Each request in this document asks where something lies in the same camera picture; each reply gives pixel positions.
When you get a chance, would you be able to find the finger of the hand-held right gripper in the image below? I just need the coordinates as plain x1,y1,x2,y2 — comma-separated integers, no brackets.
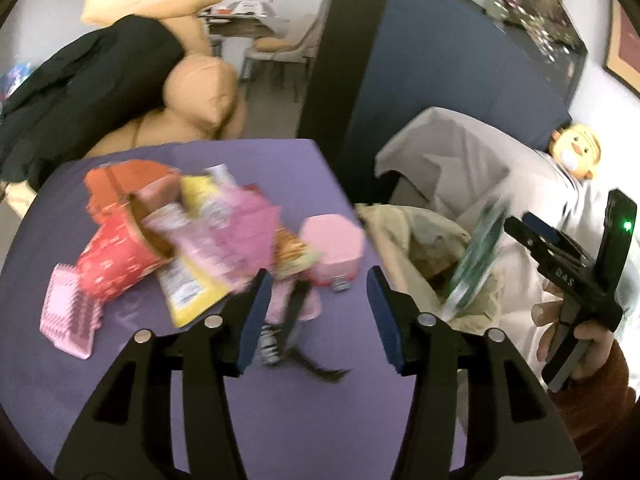
503,216,561,273
520,212,588,261

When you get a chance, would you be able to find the pink hexagonal box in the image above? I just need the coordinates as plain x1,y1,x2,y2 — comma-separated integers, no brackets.
299,214,365,291

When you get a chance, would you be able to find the colourful printed bag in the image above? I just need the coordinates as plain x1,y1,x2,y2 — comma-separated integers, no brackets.
0,60,33,101

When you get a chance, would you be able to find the red patterned paper cup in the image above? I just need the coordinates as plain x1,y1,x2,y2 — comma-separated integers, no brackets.
76,200,176,303

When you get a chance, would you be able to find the green snack packet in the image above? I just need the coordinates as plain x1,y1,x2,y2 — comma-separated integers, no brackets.
442,195,513,321

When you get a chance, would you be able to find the orange snack bag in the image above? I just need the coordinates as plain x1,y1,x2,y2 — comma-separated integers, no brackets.
84,159,182,223

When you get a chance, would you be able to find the yellow and pink snack packet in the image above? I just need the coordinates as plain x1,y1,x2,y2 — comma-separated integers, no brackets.
179,174,226,221

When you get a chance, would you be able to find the dining table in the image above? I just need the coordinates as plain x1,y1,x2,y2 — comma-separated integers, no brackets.
200,10,291,58

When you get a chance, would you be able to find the pink and black wrapper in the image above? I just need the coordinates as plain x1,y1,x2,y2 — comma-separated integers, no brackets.
257,277,353,385

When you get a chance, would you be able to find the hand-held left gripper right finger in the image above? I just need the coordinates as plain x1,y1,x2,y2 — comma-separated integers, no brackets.
366,266,585,480

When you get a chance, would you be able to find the framed wall picture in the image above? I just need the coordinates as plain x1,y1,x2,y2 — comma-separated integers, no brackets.
602,2,640,96

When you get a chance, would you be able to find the blue partition panel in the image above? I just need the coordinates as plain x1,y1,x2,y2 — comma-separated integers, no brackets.
345,0,573,201

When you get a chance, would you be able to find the striped snack packet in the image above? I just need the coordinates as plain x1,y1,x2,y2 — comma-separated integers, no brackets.
272,227,321,281

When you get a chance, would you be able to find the person's right hand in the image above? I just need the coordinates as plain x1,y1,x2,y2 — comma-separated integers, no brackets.
531,280,617,383

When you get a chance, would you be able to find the beige dining chair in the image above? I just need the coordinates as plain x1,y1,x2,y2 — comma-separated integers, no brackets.
243,14,326,106

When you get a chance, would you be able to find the glass display case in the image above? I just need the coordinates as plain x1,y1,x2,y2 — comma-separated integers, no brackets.
415,0,588,103

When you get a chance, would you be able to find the person's right forearm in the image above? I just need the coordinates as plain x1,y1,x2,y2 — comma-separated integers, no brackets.
550,340,640,456

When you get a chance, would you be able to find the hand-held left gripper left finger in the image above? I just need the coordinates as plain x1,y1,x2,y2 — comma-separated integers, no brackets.
54,269,274,480

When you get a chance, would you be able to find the yellow duck plush toy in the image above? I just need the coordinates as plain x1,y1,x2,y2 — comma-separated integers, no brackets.
549,122,602,181

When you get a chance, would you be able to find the pink plastic basket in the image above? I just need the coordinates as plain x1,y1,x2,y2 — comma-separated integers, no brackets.
40,262,103,360

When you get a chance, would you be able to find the white fabric bag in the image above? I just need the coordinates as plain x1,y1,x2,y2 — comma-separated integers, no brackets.
374,106,640,391

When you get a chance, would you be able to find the black jacket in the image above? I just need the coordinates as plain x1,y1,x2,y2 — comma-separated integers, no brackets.
0,14,187,188

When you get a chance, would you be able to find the yellow packet with white label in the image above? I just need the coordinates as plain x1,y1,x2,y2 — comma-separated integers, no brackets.
155,252,231,330

